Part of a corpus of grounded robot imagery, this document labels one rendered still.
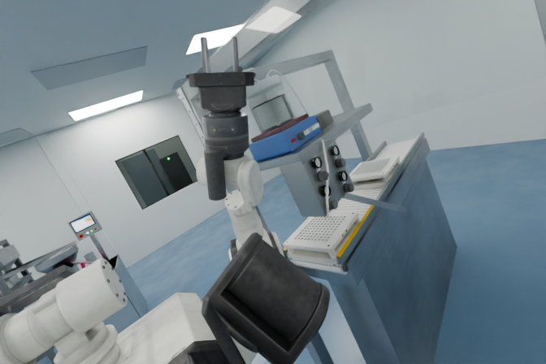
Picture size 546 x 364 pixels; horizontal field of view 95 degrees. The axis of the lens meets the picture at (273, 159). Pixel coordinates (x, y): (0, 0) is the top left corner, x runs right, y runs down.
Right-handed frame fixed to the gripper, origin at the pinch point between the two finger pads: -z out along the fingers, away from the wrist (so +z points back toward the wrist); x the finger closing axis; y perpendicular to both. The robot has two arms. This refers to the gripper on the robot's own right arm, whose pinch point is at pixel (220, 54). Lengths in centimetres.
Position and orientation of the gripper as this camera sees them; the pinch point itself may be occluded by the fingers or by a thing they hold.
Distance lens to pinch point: 50.9
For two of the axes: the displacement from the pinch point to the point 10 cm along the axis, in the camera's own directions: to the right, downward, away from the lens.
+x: -10.0, 0.4, -0.4
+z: 0.3, 9.6, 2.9
